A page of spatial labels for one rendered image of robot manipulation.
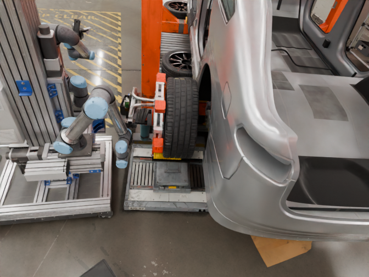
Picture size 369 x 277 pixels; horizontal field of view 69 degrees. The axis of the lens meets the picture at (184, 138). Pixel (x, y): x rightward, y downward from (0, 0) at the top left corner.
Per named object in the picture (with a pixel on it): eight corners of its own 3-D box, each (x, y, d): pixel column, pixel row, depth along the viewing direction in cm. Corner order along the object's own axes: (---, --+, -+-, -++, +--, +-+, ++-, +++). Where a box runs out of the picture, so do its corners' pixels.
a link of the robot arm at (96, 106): (73, 142, 186) (115, 95, 157) (66, 159, 175) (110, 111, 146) (56, 134, 180) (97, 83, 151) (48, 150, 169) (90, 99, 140)
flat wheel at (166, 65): (154, 66, 386) (154, 51, 369) (194, 61, 411) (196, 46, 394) (172, 93, 346) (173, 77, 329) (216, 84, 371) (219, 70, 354)
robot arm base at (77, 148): (63, 152, 189) (60, 142, 182) (66, 137, 199) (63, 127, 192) (86, 151, 192) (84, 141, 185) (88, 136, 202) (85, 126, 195)
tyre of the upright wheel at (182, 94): (201, 123, 178) (196, 62, 219) (166, 121, 176) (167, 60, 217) (189, 173, 230) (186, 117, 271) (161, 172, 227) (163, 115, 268)
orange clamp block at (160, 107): (165, 113, 195) (165, 110, 186) (154, 112, 194) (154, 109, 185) (165, 104, 196) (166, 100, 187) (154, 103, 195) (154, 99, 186)
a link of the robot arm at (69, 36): (74, 23, 182) (96, 50, 231) (58, 21, 182) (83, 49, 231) (72, 40, 182) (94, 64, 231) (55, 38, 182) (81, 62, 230)
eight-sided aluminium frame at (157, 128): (160, 164, 222) (163, 113, 184) (151, 164, 221) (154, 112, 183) (161, 120, 260) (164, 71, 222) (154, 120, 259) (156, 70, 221)
